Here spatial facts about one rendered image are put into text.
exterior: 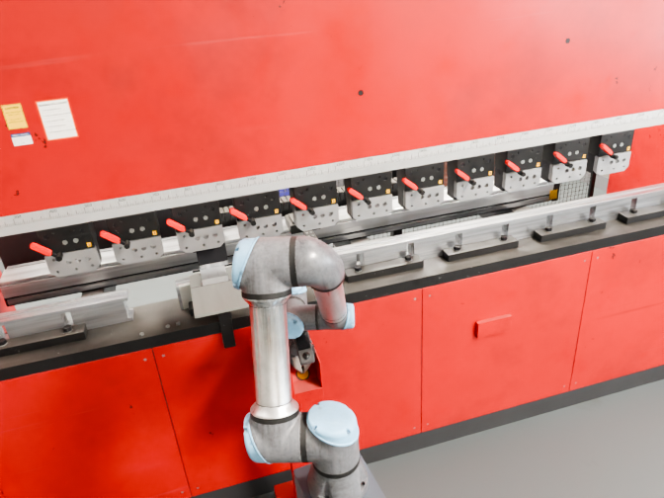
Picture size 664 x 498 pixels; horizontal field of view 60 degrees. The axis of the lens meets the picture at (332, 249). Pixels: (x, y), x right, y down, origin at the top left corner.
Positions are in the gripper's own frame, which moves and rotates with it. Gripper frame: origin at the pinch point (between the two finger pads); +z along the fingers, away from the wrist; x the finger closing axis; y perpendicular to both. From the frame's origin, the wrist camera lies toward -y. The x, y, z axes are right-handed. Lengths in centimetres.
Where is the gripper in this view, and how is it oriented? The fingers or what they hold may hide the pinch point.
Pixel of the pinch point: (302, 372)
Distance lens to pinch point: 193.0
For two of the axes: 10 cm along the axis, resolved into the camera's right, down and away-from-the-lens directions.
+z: 0.4, 8.4, 5.4
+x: -9.6, 1.8, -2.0
